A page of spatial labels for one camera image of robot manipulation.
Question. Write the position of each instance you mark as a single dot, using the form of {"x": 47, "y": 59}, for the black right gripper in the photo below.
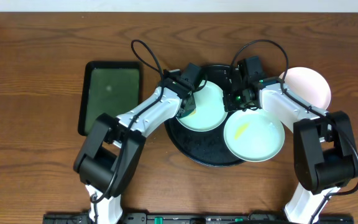
{"x": 229, "y": 101}

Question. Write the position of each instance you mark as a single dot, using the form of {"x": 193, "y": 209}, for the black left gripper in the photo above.
{"x": 188, "y": 106}

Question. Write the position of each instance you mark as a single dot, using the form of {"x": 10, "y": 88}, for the green and yellow sponge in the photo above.
{"x": 187, "y": 106}

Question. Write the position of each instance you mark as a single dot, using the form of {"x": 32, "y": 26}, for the mint green plate top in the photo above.
{"x": 209, "y": 112}

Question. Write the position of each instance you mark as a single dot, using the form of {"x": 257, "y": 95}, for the mint green plate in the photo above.
{"x": 209, "y": 112}
{"x": 254, "y": 136}

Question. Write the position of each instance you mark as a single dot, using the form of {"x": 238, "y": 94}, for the white pinkish plate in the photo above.
{"x": 309, "y": 85}

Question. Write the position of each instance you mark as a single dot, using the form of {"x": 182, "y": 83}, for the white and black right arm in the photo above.
{"x": 324, "y": 148}

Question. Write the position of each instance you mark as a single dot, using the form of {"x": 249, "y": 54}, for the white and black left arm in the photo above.
{"x": 109, "y": 156}

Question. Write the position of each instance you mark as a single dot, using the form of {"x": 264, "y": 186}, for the black round tray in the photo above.
{"x": 207, "y": 148}

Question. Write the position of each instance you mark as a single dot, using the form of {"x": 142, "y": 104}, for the black rectangular tray green liquid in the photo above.
{"x": 111, "y": 87}

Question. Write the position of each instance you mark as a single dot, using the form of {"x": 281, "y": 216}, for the mint green plate right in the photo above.
{"x": 254, "y": 136}

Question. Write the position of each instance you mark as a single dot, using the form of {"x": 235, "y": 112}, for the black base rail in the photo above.
{"x": 142, "y": 218}

